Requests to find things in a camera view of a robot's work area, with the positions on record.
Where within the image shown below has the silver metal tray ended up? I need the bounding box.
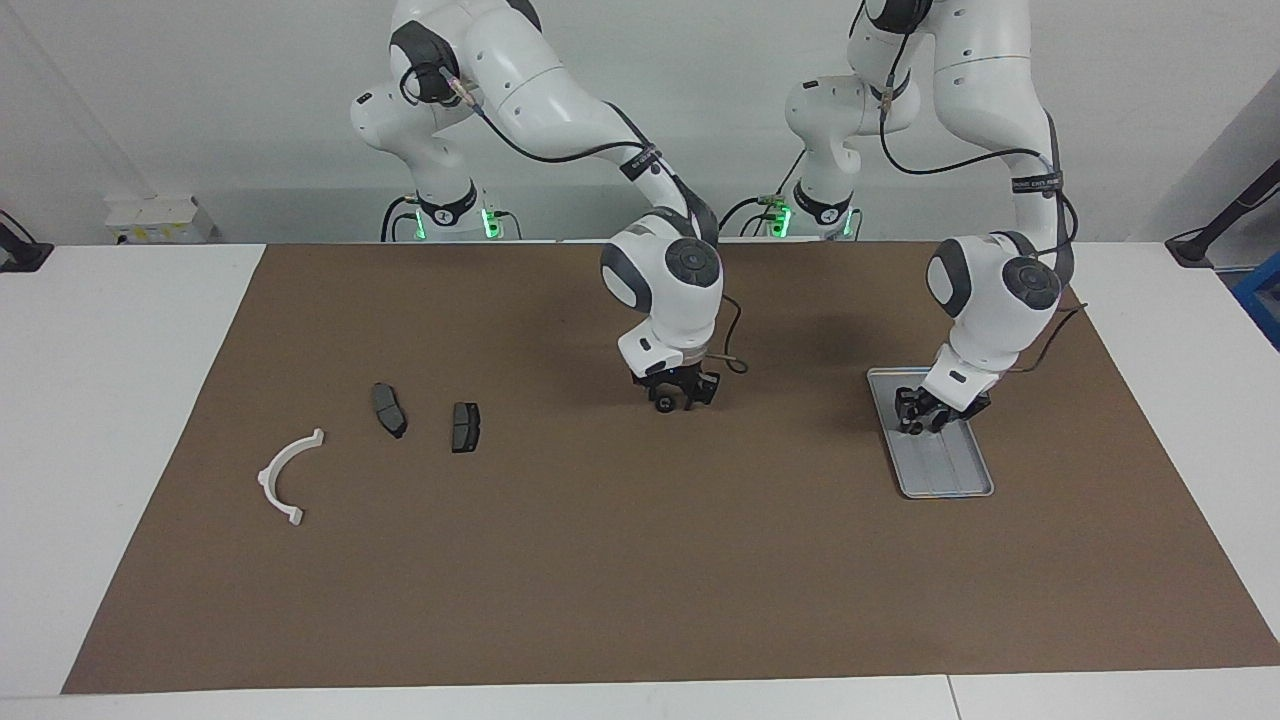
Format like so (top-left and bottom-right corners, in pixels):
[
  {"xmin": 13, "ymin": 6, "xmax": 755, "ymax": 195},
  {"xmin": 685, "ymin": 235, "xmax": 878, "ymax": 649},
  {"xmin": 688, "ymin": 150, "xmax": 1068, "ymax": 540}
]
[{"xmin": 866, "ymin": 367, "xmax": 996, "ymax": 499}]

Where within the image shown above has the brown table mat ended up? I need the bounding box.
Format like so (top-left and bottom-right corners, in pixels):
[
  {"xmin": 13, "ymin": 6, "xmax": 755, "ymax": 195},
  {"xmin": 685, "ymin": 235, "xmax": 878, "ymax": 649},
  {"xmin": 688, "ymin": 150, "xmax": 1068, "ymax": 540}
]
[{"xmin": 62, "ymin": 240, "xmax": 1280, "ymax": 695}]

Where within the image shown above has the dark grey elongated brake pad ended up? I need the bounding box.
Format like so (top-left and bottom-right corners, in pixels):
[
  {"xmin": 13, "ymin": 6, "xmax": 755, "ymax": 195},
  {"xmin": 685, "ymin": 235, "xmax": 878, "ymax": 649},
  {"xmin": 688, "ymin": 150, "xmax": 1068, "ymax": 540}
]
[{"xmin": 371, "ymin": 382, "xmax": 409, "ymax": 440}]

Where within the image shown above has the blue crate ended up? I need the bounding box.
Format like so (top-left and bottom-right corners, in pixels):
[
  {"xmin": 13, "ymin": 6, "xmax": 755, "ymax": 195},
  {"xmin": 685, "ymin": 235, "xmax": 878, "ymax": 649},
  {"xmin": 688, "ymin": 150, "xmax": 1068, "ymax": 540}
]
[{"xmin": 1232, "ymin": 250, "xmax": 1280, "ymax": 351}]

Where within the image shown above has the white box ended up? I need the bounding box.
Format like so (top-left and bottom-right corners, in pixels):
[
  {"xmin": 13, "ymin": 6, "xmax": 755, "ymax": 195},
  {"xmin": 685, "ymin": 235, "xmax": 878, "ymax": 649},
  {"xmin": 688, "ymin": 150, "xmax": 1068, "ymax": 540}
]
[{"xmin": 105, "ymin": 195, "xmax": 216, "ymax": 245}]

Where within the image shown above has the black base cable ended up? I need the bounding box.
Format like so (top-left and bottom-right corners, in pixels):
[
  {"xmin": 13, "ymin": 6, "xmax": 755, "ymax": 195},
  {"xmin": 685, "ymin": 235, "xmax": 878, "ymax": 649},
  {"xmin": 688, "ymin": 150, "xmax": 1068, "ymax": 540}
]
[
  {"xmin": 380, "ymin": 195, "xmax": 421, "ymax": 243},
  {"xmin": 715, "ymin": 150, "xmax": 806, "ymax": 239}
]

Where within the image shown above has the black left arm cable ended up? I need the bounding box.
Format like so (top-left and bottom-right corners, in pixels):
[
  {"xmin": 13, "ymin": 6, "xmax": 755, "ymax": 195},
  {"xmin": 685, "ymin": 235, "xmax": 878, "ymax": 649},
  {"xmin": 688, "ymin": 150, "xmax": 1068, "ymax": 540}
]
[{"xmin": 850, "ymin": 0, "xmax": 1091, "ymax": 376}]

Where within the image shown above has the black camera stand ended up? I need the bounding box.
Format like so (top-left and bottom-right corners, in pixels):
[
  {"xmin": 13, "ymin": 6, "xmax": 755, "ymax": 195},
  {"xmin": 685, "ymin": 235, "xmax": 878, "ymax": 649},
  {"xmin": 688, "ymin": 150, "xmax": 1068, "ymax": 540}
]
[
  {"xmin": 0, "ymin": 210, "xmax": 54, "ymax": 273},
  {"xmin": 1165, "ymin": 160, "xmax": 1280, "ymax": 269}
]

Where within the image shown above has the white semicircular plastic bracket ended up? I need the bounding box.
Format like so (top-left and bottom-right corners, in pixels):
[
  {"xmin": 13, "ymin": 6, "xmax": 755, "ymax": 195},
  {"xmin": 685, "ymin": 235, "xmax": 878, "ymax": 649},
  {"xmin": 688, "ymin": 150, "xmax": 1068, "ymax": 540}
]
[{"xmin": 257, "ymin": 428, "xmax": 327, "ymax": 527}]

